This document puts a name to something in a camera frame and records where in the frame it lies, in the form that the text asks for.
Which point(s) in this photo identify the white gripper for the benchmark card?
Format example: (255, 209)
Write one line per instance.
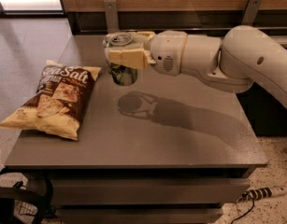
(166, 51)

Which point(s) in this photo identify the grey table with drawers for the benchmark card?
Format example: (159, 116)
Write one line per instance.
(165, 150)

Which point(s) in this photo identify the brown sea salt chip bag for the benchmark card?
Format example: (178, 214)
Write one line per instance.
(58, 107)

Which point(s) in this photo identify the white power strip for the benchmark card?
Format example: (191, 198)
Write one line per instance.
(262, 193)

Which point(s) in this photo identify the left metal bracket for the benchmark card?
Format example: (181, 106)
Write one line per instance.
(111, 13)

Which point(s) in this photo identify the right metal bracket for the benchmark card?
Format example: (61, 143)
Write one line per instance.
(250, 12)

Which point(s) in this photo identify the black chair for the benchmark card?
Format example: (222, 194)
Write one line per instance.
(8, 197)

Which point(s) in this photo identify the metal bracket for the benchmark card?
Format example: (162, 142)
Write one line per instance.
(111, 13)
(250, 12)

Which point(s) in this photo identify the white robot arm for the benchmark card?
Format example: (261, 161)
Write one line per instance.
(244, 56)

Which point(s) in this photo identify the green soda can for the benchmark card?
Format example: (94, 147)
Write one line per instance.
(122, 75)

